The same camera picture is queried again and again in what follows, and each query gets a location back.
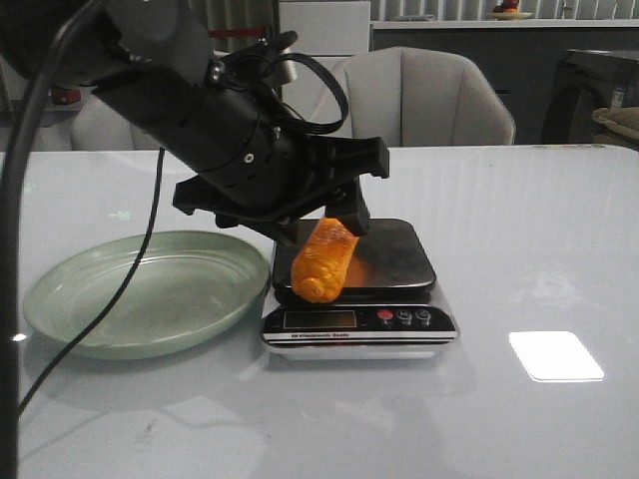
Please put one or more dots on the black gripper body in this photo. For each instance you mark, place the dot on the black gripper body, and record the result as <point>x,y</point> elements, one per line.
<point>293,187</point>

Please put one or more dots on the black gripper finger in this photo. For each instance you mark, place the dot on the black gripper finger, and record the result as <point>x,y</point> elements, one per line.
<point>348,206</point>

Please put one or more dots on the orange corn cob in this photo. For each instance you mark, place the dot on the orange corn cob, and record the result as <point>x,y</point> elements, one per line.
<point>320,268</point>

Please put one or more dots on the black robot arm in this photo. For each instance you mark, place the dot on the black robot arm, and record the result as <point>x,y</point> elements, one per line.
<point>254,163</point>

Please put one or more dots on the right grey upholstered chair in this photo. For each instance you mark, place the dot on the right grey upholstered chair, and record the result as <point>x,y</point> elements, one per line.
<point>413,97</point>

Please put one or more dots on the grey upholstered chair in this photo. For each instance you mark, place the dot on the grey upholstered chair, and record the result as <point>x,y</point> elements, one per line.
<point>97,127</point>
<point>413,97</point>

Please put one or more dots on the black digital kitchen scale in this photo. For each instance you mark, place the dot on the black digital kitchen scale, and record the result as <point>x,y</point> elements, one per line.
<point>390,307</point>

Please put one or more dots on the white cabinet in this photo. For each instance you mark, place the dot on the white cabinet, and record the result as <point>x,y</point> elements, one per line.
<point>328,31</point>

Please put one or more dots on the light green plate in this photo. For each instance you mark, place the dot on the light green plate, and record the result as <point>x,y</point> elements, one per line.
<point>189,287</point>

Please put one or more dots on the grey counter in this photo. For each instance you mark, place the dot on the grey counter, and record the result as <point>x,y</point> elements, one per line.
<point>517,57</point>

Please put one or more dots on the fruit bowl on counter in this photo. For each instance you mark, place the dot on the fruit bowl on counter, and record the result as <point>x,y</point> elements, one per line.
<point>507,10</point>

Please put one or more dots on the left grey upholstered chair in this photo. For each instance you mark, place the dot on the left grey upholstered chair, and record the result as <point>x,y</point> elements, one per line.
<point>97,127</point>

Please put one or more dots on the dark appliance at right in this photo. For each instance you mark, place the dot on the dark appliance at right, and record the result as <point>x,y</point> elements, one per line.
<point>585,81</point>

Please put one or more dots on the red trash bin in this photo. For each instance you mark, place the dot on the red trash bin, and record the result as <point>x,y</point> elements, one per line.
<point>64,96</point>

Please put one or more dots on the tan cushion at right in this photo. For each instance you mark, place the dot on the tan cushion at right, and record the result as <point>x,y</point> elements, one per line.
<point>617,127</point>

